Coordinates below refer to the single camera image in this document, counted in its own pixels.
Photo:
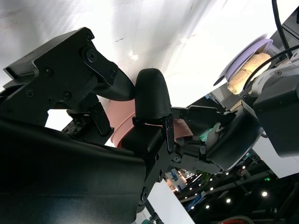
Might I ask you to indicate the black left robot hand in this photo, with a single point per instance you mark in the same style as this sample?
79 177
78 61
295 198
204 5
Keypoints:
233 140

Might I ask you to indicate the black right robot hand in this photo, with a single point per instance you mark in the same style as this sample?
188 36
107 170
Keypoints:
58 77

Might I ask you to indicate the pink plastic bowl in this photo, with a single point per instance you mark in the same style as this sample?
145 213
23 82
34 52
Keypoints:
183 129
120 109
123 127

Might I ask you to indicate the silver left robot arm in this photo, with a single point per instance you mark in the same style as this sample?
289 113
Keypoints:
268 77

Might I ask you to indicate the beige bread loaf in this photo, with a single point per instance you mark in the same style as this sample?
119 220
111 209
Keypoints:
243 74

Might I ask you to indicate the purple plate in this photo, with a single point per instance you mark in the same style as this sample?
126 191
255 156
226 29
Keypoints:
243 56

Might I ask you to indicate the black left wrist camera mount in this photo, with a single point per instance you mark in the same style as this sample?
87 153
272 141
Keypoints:
280 121

